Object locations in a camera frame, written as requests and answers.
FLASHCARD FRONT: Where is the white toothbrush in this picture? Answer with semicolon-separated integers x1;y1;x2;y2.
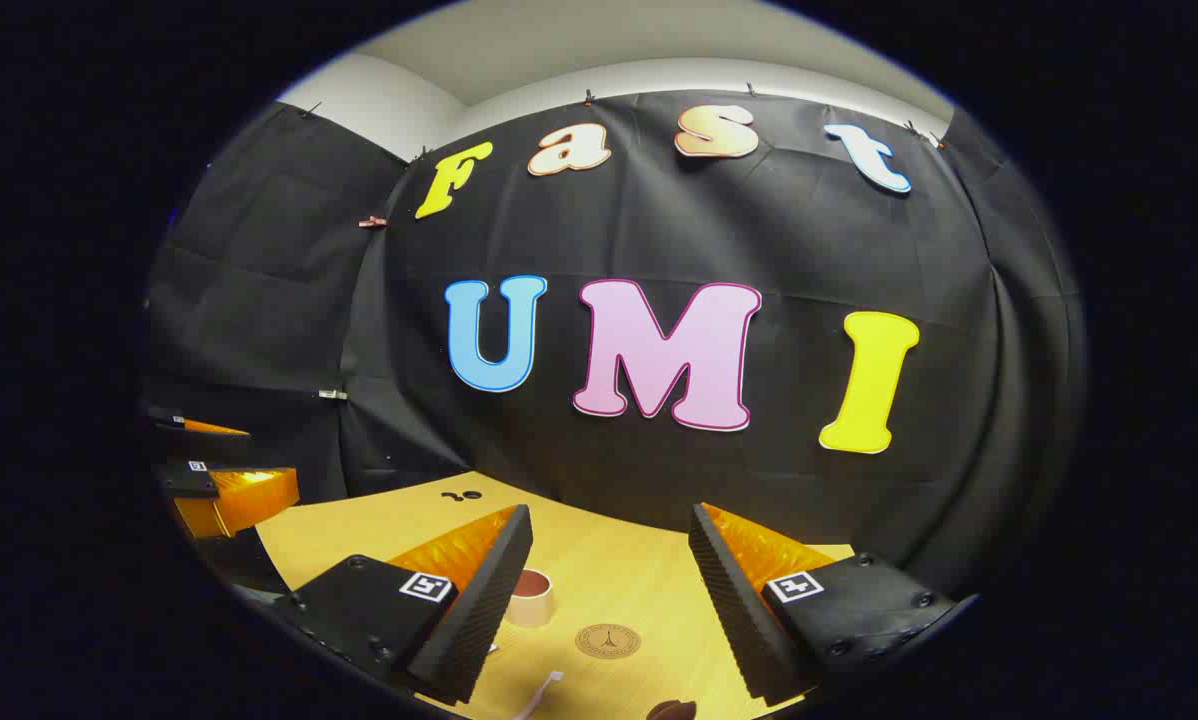
512;670;566;720

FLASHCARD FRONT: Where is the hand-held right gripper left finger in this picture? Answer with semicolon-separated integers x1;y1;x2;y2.
275;503;537;706

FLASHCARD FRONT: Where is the wooden desktop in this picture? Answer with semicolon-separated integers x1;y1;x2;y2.
256;472;855;720

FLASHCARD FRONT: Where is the black backdrop cloth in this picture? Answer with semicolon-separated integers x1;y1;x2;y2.
139;90;1090;601

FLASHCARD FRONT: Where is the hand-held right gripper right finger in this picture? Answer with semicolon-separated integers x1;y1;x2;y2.
687;502;962;703

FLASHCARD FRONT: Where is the beige cup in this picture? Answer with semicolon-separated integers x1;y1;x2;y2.
504;568;557;629

